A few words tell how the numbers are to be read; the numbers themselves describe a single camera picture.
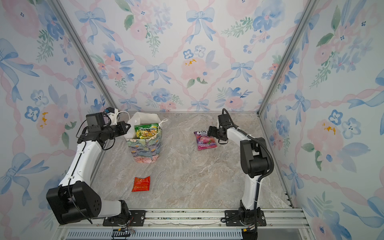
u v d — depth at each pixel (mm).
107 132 665
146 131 788
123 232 730
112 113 717
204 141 997
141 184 832
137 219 735
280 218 755
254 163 538
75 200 408
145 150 821
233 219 717
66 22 732
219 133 767
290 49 833
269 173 497
